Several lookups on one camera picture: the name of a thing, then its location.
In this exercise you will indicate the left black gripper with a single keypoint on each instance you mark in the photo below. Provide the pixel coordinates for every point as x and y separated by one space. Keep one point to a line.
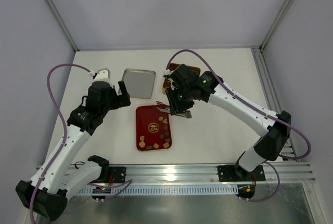
117 99

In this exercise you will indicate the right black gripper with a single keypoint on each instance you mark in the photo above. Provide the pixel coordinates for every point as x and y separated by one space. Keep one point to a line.
174 103

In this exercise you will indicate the silver tin lid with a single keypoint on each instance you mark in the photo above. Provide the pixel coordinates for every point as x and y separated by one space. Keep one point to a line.
139 83

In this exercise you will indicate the silver metal tongs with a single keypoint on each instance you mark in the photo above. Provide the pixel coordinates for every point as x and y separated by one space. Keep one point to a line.
164 108

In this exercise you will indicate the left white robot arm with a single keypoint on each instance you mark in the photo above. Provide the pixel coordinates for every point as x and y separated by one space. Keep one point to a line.
49 190

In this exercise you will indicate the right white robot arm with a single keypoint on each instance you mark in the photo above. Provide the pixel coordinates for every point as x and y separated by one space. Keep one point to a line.
272 128

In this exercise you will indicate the gold chocolate tin box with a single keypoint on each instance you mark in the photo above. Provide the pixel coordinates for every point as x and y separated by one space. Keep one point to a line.
174 66

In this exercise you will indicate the tan square chocolate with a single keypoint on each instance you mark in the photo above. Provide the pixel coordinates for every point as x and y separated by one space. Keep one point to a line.
141 144

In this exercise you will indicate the red rectangular tray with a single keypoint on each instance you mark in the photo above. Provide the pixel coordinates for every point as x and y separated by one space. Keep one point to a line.
149 126

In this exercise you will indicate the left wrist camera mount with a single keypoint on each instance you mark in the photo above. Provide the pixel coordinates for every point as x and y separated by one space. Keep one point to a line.
102 75

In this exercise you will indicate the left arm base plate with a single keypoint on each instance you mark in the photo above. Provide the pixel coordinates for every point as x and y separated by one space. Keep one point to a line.
117 174

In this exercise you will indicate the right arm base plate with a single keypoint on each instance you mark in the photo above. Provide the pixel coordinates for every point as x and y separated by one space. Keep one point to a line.
233 173

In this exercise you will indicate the aluminium mounting rail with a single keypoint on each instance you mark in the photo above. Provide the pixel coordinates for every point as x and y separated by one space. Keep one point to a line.
192 179

